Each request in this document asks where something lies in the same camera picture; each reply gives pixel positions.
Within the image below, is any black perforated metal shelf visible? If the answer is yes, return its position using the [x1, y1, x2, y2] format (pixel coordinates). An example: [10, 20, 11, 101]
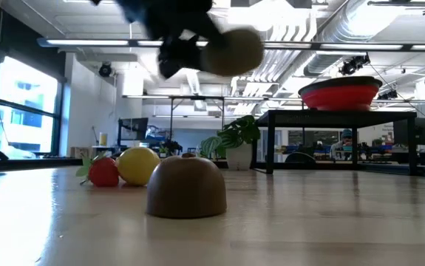
[254, 109, 418, 177]

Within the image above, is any red collapsible colander grey rim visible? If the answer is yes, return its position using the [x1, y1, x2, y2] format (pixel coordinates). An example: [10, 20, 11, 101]
[298, 75, 384, 112]

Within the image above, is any black monitor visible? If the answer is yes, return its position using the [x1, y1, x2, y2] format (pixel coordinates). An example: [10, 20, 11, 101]
[392, 117, 425, 146]

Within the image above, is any person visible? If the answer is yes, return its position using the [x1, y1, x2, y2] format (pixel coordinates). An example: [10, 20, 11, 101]
[329, 128, 354, 160]

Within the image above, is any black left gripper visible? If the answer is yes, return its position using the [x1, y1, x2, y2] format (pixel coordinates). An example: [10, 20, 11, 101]
[156, 35, 228, 81]

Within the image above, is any black monitor on arm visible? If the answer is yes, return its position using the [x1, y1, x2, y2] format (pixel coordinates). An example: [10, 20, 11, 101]
[117, 117, 149, 148]

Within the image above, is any brown toy kiwi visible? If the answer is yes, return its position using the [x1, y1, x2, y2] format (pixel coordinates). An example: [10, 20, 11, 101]
[146, 152, 228, 219]

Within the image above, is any artificial striped green leaf plant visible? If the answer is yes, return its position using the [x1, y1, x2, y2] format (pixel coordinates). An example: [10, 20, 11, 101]
[200, 115, 262, 171]

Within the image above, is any green toy mango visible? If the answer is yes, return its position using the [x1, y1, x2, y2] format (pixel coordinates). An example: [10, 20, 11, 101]
[200, 28, 265, 78]

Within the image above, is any yellow toy lemon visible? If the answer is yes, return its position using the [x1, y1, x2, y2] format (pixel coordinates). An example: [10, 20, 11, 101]
[117, 146, 161, 187]

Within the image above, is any small dark potted plant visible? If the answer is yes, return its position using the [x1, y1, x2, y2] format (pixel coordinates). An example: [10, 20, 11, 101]
[160, 139, 183, 157]

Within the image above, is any black metal frame stand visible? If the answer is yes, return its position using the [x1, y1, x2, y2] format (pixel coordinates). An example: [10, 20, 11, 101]
[168, 95, 226, 149]

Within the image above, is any red toy strawberry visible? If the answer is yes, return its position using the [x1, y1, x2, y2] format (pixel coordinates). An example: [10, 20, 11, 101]
[75, 153, 120, 188]

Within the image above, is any black track spotlight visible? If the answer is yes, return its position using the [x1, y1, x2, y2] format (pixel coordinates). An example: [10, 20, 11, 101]
[338, 54, 371, 77]
[377, 89, 398, 100]
[98, 62, 113, 78]

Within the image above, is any black office chair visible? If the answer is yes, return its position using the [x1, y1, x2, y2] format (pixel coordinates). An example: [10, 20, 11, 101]
[285, 151, 317, 164]

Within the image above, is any long ceiling light bar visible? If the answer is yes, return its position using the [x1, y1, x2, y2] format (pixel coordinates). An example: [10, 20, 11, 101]
[36, 36, 425, 52]

